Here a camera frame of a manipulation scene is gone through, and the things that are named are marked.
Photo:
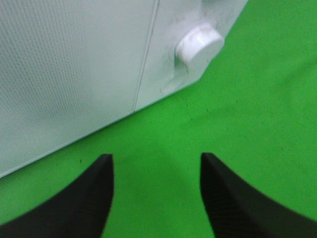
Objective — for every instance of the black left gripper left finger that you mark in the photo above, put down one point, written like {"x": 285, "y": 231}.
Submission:
{"x": 80, "y": 210}

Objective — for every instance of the white microwave knob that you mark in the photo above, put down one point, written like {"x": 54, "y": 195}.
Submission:
{"x": 201, "y": 42}

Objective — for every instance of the white microwave door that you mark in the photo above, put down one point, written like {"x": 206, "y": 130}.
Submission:
{"x": 67, "y": 69}

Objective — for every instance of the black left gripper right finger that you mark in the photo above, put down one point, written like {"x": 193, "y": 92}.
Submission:
{"x": 236, "y": 209}

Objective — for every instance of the white microwave oven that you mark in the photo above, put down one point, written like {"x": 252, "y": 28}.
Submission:
{"x": 163, "y": 73}

